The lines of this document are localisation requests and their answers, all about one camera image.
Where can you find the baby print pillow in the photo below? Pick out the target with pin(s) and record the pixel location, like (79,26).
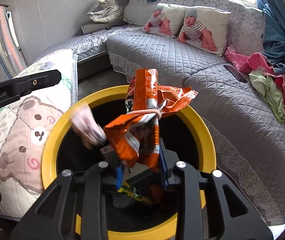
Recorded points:
(205,28)
(166,20)

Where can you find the white foam net sleeve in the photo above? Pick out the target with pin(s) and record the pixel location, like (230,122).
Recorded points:
(120,201)

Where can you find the striped grey hanging sheet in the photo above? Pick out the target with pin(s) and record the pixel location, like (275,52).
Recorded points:
(2,47)

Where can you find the light green cloth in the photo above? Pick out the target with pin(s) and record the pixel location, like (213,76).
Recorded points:
(269,92)

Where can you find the right baby print pillow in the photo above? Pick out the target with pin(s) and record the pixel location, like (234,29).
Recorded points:
(205,28)

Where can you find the grey quilted sofa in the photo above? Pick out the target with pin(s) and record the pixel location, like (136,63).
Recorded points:
(249,141)

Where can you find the grey bolster pillow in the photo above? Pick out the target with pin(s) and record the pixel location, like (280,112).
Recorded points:
(94,26)

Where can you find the pink cloth on sofa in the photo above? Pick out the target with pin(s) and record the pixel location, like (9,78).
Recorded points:
(256,61)

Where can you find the grey patterned cushion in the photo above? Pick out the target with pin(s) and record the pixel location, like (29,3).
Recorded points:
(138,12)

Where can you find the black phone on sofa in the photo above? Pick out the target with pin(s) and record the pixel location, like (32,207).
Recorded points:
(237,75)

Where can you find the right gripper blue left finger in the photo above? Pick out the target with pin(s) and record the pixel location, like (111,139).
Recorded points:
(72,207)

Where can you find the tiger toy in plastic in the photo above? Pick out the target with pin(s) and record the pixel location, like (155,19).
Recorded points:
(105,11)

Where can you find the green white plastic bag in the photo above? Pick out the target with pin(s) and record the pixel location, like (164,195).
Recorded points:
(131,183)

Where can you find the cartoon bear quilt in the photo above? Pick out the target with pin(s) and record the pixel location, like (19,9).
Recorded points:
(24,128)

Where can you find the orange snack wrapper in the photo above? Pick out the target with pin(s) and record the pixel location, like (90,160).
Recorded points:
(135,136)

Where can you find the left baby print pillow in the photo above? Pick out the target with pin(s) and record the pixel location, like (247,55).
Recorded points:
(166,20)

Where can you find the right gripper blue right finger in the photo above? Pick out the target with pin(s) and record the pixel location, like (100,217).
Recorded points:
(230,215)

